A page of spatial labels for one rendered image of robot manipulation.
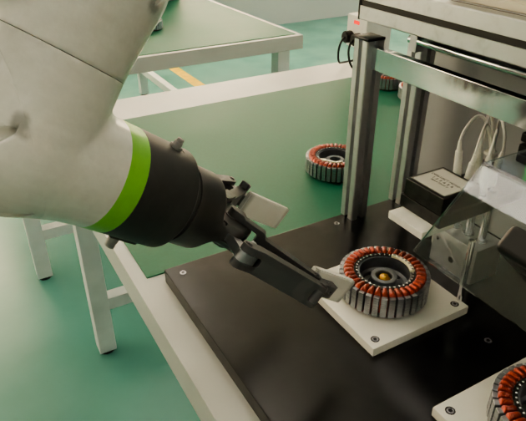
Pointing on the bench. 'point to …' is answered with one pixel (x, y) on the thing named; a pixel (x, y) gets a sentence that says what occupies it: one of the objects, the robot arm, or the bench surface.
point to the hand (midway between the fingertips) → (305, 249)
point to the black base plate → (389, 377)
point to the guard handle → (523, 252)
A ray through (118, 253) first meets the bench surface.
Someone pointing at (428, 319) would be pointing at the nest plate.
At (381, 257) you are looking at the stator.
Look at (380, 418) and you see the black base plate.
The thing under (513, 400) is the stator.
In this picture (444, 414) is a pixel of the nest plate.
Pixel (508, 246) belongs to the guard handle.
